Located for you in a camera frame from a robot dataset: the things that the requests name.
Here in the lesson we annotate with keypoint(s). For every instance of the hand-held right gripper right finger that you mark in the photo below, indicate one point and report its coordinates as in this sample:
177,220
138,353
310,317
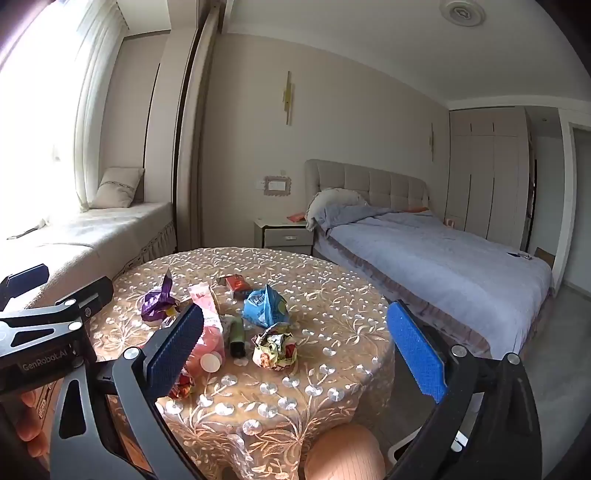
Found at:
415,350

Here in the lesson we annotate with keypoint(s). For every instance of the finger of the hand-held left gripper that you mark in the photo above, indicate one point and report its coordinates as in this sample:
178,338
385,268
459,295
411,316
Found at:
27,277
87,295

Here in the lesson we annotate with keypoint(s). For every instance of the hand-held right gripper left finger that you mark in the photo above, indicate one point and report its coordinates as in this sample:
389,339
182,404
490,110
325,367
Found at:
178,346

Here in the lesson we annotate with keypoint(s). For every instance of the blue plastic bag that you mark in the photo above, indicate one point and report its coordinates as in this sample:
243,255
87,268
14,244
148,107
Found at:
263,307

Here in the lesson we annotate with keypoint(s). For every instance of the person's left hand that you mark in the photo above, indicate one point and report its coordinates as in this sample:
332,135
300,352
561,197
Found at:
29,428

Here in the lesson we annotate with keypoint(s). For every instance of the pink squeeze tube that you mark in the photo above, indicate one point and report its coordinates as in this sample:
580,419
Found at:
213,339

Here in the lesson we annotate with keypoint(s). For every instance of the small red wrapper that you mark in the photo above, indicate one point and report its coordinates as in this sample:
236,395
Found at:
182,388

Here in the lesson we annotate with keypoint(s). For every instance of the purple foil wrapper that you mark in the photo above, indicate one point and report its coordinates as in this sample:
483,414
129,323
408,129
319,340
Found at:
154,304

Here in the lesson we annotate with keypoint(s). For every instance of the cushioned window seat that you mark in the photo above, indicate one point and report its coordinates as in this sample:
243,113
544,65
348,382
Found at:
92,240

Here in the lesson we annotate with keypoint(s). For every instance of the dark green tube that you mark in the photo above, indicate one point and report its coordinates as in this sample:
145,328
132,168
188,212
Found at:
237,334

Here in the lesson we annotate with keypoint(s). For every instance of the small red box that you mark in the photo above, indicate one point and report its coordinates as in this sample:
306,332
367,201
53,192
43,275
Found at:
238,285

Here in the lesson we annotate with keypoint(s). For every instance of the floral transparent tablecloth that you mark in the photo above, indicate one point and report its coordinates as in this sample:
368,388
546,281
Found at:
323,332

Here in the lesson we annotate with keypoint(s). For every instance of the crumpled colourful wrapper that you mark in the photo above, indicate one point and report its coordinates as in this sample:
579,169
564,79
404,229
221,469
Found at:
272,348

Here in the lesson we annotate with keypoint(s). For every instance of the light blue blanket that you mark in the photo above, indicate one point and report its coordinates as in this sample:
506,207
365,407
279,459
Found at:
438,258

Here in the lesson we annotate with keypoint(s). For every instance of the beige square cushion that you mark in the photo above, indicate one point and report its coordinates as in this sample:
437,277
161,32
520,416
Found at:
117,187

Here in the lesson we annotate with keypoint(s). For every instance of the person's pink trouser leg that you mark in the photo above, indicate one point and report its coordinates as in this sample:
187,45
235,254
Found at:
344,454

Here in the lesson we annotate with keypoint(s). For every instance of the small dark object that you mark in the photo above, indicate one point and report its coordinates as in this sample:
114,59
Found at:
519,255

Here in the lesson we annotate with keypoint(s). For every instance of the orange cloth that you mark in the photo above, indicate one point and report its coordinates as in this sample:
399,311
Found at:
418,209

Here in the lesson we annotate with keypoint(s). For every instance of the beige nightstand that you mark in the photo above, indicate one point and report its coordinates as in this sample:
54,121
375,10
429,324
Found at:
286,237

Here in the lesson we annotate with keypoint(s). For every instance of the cardboard box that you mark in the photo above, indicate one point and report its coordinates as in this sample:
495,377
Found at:
545,257

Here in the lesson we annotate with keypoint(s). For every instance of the grey white pillow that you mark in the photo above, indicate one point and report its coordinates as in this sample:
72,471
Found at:
332,201

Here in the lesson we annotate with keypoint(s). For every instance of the beige upholstered bed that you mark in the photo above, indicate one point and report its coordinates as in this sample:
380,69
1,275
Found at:
369,182

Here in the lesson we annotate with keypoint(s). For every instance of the red packet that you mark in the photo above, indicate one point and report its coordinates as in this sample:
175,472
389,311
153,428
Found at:
296,216

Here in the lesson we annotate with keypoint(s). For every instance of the white sheer curtain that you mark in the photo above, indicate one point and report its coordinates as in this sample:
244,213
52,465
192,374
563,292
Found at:
99,115

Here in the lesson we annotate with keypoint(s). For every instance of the beige wardrobe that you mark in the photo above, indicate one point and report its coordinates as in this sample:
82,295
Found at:
489,175

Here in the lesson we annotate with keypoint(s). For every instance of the round ceiling vent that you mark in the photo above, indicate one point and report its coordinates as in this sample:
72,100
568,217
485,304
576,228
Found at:
461,11

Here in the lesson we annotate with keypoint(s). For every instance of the wall switch plate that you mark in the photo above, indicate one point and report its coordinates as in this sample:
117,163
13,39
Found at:
277,186

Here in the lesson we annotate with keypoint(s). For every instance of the gold wall lamp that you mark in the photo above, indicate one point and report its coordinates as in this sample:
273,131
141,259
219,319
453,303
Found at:
432,141
287,97

